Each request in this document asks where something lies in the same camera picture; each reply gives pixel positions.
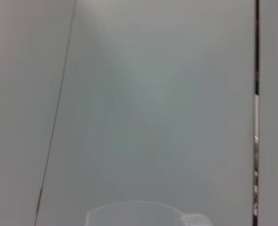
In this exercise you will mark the clear plastic measuring cup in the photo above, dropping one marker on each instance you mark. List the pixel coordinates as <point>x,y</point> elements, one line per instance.
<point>141,215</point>

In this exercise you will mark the white partition panel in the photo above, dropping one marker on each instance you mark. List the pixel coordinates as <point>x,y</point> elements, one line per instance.
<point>16,94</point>
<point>274,94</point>
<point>153,94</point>

